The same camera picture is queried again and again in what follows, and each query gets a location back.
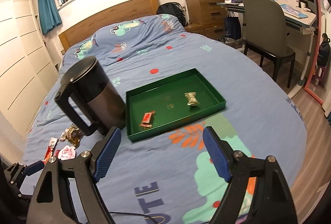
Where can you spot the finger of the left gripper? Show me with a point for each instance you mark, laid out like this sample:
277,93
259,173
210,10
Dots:
33,168

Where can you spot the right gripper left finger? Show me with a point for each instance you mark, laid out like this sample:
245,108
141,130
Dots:
52,201

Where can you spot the red white konjac snack bag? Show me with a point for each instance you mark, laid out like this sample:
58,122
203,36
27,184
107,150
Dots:
51,146

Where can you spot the pink cartoon shaped packet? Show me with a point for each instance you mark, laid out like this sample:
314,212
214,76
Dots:
67,153

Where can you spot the brown nutritious snack bag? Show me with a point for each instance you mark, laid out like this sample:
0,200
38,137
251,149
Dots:
72,135

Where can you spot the small red candy bar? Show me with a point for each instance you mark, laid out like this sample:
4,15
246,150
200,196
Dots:
147,121

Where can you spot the gold candy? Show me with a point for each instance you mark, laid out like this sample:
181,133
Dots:
191,97

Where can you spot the white wardrobe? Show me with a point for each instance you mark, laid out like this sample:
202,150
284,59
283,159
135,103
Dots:
27,71

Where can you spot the black electric kettle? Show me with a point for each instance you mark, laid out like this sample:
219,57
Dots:
89,99

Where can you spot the blue patterned bedspread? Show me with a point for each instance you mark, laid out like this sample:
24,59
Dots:
236,165

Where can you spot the pink framed mirror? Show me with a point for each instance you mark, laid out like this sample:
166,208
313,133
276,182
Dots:
316,41

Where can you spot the green tray box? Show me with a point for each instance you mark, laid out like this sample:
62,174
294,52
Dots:
167,98

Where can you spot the teal curtain left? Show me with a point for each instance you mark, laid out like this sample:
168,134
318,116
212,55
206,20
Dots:
48,15

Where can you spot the dark blue tote bag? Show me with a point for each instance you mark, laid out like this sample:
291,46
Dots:
232,26

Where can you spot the grey desk chair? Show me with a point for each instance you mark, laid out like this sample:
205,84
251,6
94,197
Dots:
266,35

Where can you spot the wooden drawer cabinet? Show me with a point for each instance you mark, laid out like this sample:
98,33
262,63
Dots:
206,17

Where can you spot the wooden headboard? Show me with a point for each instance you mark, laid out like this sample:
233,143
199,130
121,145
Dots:
131,9

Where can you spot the black backpack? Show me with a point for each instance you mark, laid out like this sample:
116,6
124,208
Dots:
174,9

